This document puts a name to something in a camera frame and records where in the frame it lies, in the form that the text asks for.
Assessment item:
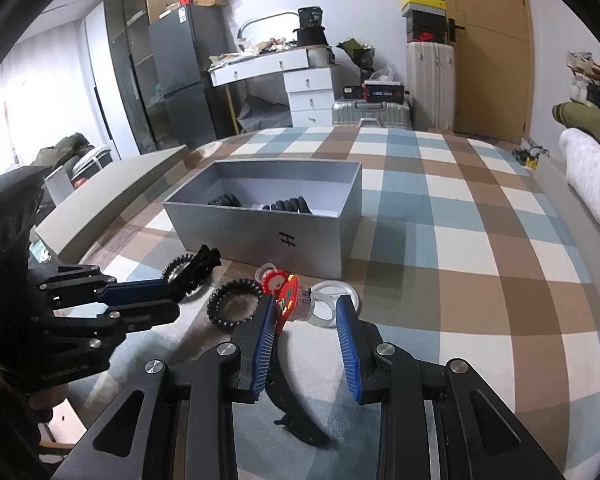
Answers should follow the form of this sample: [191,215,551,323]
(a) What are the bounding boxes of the red white plastic trinket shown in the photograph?
[254,263,313,334]

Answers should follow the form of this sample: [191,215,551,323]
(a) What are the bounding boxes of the long black hair clip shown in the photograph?
[162,245,221,304]

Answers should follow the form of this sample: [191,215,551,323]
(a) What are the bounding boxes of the black banana hair clip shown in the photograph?
[265,334,330,448]

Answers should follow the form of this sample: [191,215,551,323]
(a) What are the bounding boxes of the left hand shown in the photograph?
[29,390,57,424]

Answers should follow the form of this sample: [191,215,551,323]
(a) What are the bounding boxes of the white round pin badge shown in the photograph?
[306,281,361,328]

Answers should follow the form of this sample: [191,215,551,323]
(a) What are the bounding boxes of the grey cardboard box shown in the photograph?
[163,158,362,280]

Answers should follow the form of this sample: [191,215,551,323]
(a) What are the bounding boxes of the black claw clip right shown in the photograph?
[262,196,312,214]

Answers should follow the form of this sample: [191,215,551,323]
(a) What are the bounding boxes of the black claw clip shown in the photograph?
[262,196,312,214]
[208,193,242,208]

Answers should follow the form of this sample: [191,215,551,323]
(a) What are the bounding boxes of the plaid bed sheet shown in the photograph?
[70,127,600,479]

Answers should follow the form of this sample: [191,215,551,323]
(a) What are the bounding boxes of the black claw clip left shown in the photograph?
[208,193,242,208]

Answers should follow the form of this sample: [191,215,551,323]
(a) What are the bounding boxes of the silver suitcase lying flat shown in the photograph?
[332,99,413,130]

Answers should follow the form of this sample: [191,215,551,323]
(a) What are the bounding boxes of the black red box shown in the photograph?
[362,80,405,105]

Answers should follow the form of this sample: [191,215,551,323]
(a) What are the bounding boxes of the black refrigerator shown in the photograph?
[149,4,234,150]

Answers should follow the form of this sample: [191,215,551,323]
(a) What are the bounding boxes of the white desk with drawers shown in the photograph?
[210,46,342,127]

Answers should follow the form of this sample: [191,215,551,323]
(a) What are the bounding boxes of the white upright suitcase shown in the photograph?
[406,42,456,131]

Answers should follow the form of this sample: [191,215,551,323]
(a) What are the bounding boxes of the white rolled blanket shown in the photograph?
[559,128,600,224]

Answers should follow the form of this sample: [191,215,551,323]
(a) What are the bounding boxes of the black bag on desk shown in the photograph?
[294,6,328,47]

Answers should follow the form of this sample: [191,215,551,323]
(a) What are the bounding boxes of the wooden door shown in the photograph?
[442,0,533,143]

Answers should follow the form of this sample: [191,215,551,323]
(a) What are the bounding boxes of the green rolled blanket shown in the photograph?
[552,102,600,144]

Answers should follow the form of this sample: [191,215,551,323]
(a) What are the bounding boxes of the stacked shoe boxes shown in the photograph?
[401,0,449,44]

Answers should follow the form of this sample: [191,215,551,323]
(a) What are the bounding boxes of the shoe rack with shoes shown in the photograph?
[564,49,600,111]

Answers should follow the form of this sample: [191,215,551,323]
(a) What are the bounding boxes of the small black spiral hair tie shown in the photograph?
[206,277,266,332]

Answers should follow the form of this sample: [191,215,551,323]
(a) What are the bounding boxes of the beige bed frame edge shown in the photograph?
[35,146,189,263]

